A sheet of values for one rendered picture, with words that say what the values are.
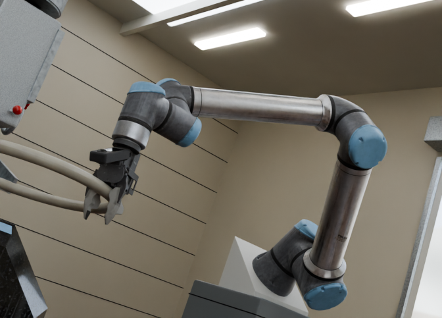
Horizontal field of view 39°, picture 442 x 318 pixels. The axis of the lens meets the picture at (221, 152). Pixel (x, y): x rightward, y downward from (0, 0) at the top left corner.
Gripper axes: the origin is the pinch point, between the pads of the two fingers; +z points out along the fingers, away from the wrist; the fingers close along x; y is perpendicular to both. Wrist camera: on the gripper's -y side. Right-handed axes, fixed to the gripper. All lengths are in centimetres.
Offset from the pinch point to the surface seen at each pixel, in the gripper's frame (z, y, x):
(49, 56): -58, 34, 61
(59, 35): -66, 34, 60
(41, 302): 21, 68, 48
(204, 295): 1, 97, 1
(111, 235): -99, 611, 330
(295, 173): -244, 639, 114
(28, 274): 14, 59, 52
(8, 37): -56, 22, 70
